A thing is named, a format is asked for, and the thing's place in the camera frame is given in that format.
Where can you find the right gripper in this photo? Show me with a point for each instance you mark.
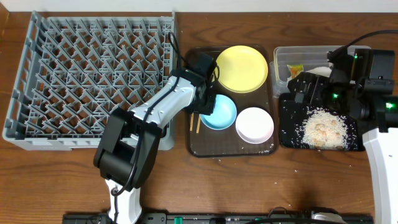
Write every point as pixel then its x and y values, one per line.
pixel 318 83

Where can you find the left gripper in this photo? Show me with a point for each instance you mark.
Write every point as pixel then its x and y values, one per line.
pixel 208 101

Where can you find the yellow green snack wrapper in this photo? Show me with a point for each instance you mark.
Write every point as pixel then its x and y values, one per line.
pixel 295 70

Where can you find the white paper napkin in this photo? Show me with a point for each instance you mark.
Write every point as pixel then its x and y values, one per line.
pixel 323 71

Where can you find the white pink bowl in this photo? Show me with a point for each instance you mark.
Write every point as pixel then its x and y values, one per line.
pixel 254 125

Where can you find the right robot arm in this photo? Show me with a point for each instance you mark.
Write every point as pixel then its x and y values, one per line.
pixel 370 102

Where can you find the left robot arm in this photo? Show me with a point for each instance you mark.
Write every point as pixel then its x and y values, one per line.
pixel 127 150

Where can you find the black waste tray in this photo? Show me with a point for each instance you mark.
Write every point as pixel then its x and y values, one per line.
pixel 291 113

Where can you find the rice and peanut waste pile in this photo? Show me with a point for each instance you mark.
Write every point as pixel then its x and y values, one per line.
pixel 323 130

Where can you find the blue bowl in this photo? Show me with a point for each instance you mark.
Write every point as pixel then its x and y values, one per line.
pixel 223 115

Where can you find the clear plastic bin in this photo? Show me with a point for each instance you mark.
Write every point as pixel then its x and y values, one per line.
pixel 309 57

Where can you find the brown serving tray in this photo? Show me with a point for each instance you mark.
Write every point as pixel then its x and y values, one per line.
pixel 223 143

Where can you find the yellow plate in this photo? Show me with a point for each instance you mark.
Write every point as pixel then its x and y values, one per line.
pixel 243 69

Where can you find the grey dish rack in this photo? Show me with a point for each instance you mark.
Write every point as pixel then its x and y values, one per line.
pixel 75 71

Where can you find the black rail at table edge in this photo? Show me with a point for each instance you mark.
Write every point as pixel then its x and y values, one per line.
pixel 164 218

